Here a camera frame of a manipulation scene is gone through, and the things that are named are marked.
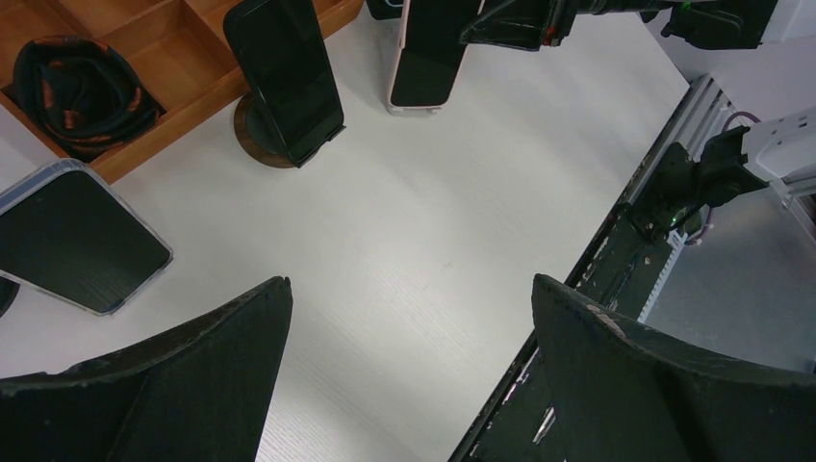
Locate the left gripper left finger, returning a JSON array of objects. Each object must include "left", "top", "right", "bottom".
[{"left": 1, "top": 276, "right": 293, "bottom": 461}]

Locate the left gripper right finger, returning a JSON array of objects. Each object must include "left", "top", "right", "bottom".
[{"left": 531, "top": 273, "right": 816, "bottom": 462}]

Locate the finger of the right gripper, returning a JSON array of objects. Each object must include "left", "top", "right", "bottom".
[{"left": 458, "top": 0, "right": 567, "bottom": 52}]

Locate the pink case phone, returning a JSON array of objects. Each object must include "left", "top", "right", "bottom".
[{"left": 386, "top": 0, "right": 484, "bottom": 113}]

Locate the black clamp stand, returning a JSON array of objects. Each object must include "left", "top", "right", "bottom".
[{"left": 0, "top": 277, "right": 19, "bottom": 317}]

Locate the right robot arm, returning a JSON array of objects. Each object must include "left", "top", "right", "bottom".
[{"left": 458, "top": 1, "right": 815, "bottom": 242}]

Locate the blue case phone rear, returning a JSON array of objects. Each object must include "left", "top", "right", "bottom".
[{"left": 366, "top": 0, "right": 405, "bottom": 20}]

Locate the phone with clear case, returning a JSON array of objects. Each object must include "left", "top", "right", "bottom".
[{"left": 1, "top": 159, "right": 173, "bottom": 316}]

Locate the black phone on wooden stand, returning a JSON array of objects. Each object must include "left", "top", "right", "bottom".
[{"left": 222, "top": 1, "right": 344, "bottom": 167}]

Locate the round wooden phone stand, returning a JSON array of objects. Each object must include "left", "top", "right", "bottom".
[{"left": 233, "top": 92, "right": 294, "bottom": 169}]

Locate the black coiled band front-left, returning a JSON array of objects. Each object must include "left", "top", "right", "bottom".
[{"left": 11, "top": 36, "right": 164, "bottom": 163}]

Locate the orange compartment tray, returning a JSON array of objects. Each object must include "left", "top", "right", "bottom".
[{"left": 0, "top": 0, "right": 366, "bottom": 186}]

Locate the white slotted cable duct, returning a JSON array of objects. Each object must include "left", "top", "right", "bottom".
[{"left": 637, "top": 230, "right": 688, "bottom": 323}]

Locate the aluminium rail frame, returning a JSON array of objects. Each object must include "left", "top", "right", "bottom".
[{"left": 628, "top": 75, "right": 815, "bottom": 242}]

